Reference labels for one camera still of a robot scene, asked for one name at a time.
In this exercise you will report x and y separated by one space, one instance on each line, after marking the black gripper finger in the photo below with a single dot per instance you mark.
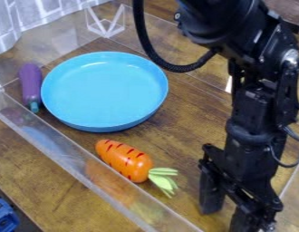
243 222
212 195

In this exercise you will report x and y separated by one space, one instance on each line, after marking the white patterned curtain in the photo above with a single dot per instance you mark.
21 15

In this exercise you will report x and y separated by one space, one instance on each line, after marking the clear acrylic enclosure wall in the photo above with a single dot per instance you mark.
50 173

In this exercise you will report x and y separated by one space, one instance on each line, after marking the orange toy carrot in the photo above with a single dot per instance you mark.
134 165

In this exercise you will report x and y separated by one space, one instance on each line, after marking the purple toy eggplant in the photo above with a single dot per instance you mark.
30 80

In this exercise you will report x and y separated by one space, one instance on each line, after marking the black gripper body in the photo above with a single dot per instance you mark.
245 165

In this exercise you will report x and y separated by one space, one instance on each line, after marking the blue object at corner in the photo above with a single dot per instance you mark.
9 220

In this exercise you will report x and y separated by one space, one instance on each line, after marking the blue round plate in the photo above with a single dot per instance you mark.
104 91

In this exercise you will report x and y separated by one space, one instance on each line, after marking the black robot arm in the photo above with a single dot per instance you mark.
248 34

